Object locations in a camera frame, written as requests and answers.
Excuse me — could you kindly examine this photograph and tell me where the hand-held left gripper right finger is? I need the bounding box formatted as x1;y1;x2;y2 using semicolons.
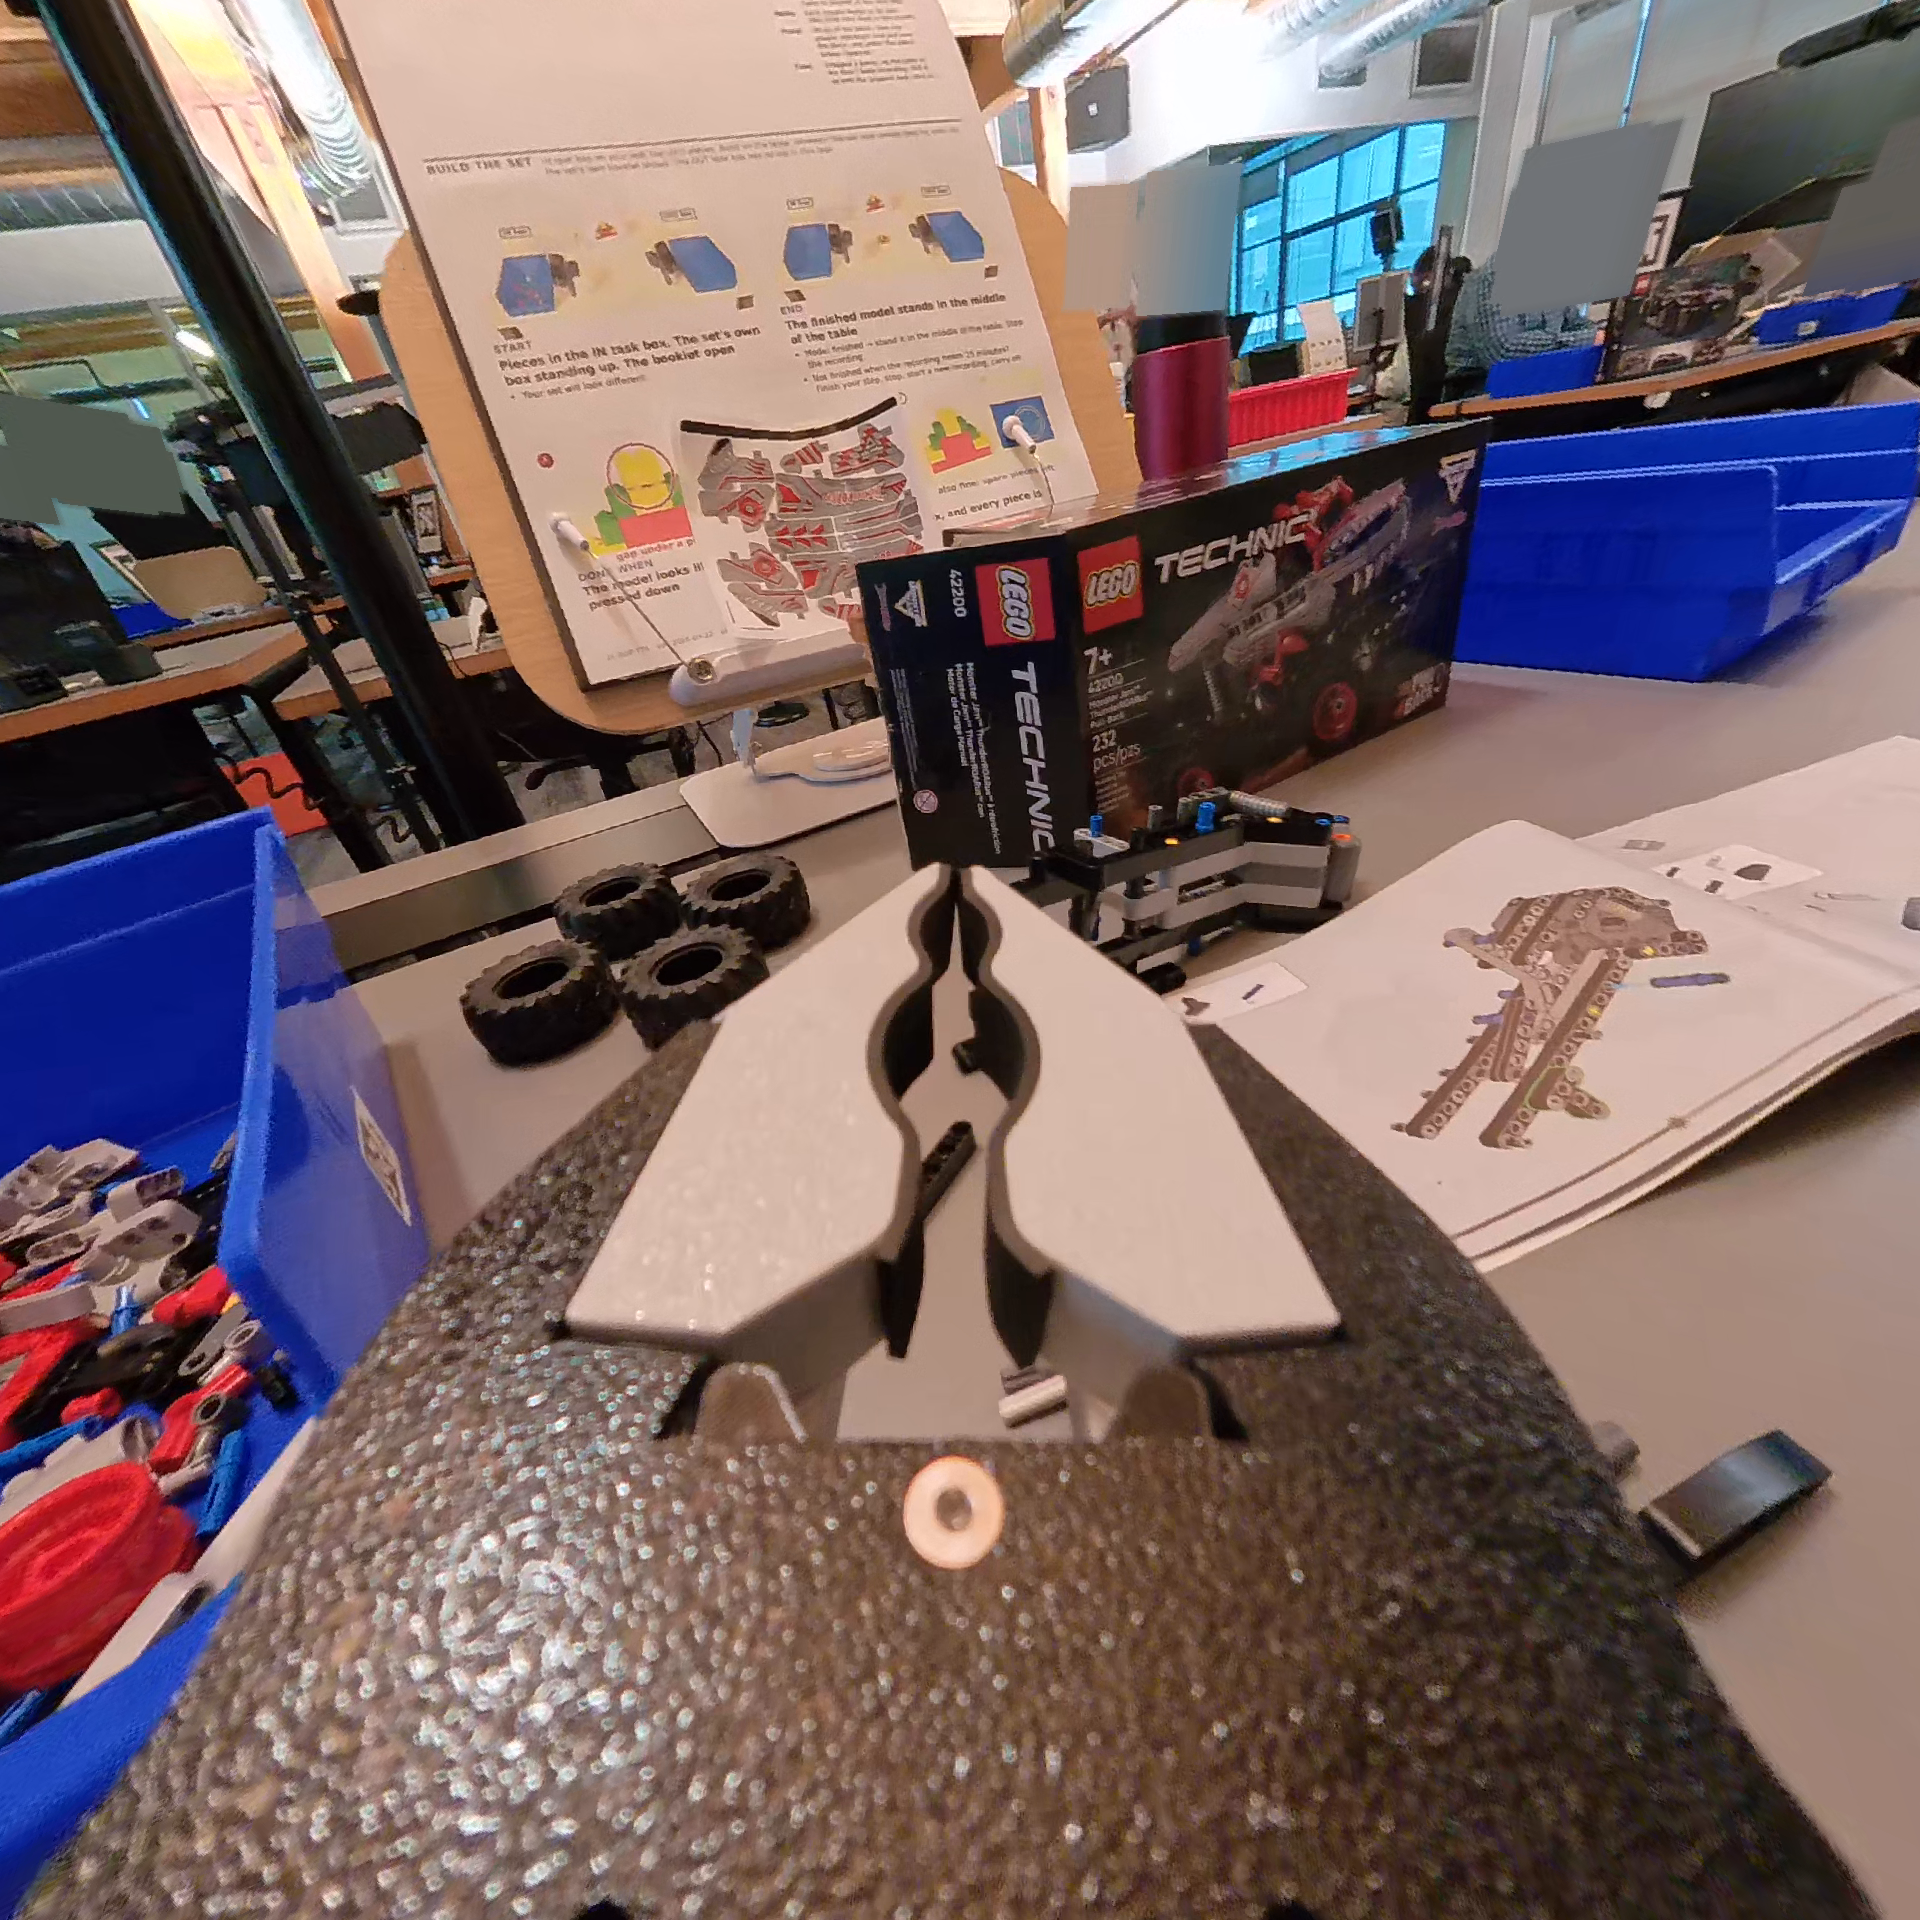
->
965;866;1344;1368

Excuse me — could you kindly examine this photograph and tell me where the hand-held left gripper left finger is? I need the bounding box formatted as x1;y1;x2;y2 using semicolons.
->
562;862;965;1364

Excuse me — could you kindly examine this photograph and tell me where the black toy tyre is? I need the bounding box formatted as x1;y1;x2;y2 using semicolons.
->
460;942;619;1068
680;854;811;952
556;865;684;962
619;926;770;1049

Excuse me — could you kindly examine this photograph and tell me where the partly built toy chassis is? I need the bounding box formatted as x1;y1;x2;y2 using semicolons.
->
1032;795;1365;993

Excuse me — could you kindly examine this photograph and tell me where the white document holder stand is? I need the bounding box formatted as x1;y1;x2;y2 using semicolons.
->
668;623;902;848

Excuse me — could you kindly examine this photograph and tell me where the white building instruction booklet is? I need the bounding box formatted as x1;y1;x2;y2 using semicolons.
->
1178;736;1920;1279

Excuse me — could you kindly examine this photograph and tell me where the blue bin with white label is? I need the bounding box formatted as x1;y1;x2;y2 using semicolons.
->
0;809;437;1920

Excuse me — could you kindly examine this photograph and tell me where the black toy set box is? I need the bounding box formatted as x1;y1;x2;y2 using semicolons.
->
856;420;1494;873

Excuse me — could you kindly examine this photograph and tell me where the pile of toy pieces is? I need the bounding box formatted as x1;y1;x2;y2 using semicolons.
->
0;1132;301;1697

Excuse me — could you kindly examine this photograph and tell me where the black toy panel piece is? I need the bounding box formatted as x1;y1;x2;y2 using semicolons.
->
1638;1430;1836;1569

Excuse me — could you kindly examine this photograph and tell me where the toy sticker sheet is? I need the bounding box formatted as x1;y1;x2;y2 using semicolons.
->
680;398;928;633

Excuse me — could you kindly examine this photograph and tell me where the wooden document board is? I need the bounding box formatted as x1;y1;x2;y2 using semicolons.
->
374;166;1142;736

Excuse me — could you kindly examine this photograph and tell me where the background table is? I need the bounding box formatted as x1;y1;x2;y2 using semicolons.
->
0;592;505;746

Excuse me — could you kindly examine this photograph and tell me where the red toy wheel hub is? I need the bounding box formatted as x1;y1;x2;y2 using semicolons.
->
0;1464;202;1694

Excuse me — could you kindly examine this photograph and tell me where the red plastic bin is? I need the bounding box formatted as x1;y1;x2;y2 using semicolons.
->
1228;369;1360;452

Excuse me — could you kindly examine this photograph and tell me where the dark red tumbler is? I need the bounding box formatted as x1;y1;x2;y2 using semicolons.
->
1126;312;1234;486

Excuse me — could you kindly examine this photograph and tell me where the printed instruction sheet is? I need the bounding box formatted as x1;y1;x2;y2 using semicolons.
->
334;0;1098;689

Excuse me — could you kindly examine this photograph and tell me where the black metal pole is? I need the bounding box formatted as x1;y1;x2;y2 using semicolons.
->
36;0;530;865

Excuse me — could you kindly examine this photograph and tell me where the toy set box with truck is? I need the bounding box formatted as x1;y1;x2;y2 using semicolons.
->
1604;257;1770;379

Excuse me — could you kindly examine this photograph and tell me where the black monitor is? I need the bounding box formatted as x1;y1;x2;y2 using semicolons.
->
1670;30;1920;257

